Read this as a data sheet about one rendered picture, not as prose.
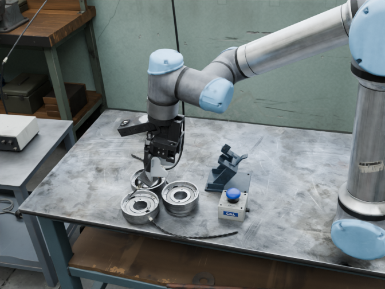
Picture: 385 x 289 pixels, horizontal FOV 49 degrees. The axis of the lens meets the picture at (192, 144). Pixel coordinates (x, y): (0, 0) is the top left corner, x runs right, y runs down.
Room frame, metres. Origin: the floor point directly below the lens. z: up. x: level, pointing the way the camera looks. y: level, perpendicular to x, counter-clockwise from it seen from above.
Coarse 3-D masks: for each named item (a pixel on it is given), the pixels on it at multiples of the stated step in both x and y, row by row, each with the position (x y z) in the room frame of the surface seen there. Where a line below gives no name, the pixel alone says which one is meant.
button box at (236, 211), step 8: (224, 192) 0.91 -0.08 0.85; (224, 200) 0.88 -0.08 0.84; (232, 200) 0.87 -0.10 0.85; (240, 200) 0.87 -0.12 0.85; (224, 208) 0.85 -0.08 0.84; (232, 208) 0.84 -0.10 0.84; (240, 208) 0.84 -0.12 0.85; (248, 208) 0.86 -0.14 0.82; (224, 216) 0.85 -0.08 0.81; (232, 216) 0.84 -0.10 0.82; (240, 216) 0.84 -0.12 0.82
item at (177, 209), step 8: (168, 184) 0.96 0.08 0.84; (176, 184) 0.97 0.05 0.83; (184, 184) 0.97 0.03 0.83; (192, 184) 0.96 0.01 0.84; (176, 192) 0.94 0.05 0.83; (184, 192) 0.94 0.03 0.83; (176, 200) 0.90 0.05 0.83; (184, 200) 0.90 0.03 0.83; (192, 200) 0.89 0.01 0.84; (168, 208) 0.88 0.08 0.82; (176, 208) 0.87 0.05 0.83; (184, 208) 0.87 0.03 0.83; (192, 208) 0.89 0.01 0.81
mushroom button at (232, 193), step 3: (228, 189) 0.89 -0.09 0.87; (231, 189) 0.88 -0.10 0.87; (234, 189) 0.88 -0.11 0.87; (237, 189) 0.88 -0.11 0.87; (228, 192) 0.87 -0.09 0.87; (231, 192) 0.87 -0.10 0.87; (234, 192) 0.87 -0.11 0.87; (237, 192) 0.87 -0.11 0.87; (240, 192) 0.88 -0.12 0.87; (228, 195) 0.87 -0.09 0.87; (231, 195) 0.86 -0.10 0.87; (234, 195) 0.86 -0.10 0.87; (237, 195) 0.86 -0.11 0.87; (240, 195) 0.87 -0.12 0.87; (231, 198) 0.86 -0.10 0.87; (234, 198) 0.86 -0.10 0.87
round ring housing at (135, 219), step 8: (136, 192) 0.94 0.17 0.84; (144, 192) 0.94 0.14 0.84; (152, 192) 0.93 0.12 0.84; (128, 200) 0.92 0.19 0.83; (136, 200) 0.91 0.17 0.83; (144, 200) 0.91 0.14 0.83; (136, 208) 0.91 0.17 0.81; (144, 208) 0.91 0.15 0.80; (128, 216) 0.85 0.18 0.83; (136, 216) 0.84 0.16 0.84; (144, 216) 0.84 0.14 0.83; (152, 216) 0.85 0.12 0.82; (136, 224) 0.85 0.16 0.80
